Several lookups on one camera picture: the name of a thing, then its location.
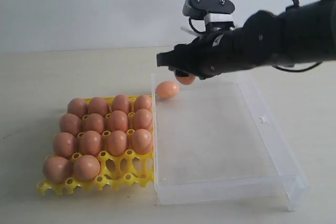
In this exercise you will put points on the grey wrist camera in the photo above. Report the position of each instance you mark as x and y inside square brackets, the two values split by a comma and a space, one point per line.
[198, 9]

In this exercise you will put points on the brown egg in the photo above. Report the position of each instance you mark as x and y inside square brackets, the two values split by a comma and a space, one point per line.
[117, 143]
[86, 168]
[167, 89]
[91, 143]
[142, 141]
[57, 169]
[143, 119]
[65, 144]

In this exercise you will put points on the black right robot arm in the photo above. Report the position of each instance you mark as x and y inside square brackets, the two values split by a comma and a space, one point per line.
[304, 34]

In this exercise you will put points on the clear plastic container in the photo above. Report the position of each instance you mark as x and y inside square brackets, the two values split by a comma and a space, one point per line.
[216, 140]

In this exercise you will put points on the yellow plastic egg tray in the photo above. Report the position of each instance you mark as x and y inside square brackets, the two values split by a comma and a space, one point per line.
[115, 171]

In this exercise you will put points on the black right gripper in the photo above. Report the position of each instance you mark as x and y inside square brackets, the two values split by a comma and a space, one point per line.
[204, 58]

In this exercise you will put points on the brown egg column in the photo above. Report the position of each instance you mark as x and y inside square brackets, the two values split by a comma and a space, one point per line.
[185, 80]

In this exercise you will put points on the brown egg front bottom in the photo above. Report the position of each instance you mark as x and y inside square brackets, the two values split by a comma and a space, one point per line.
[142, 141]

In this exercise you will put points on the brown egg placed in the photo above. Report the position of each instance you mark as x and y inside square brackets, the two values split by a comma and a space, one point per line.
[118, 121]
[122, 103]
[70, 123]
[143, 102]
[98, 105]
[93, 122]
[78, 107]

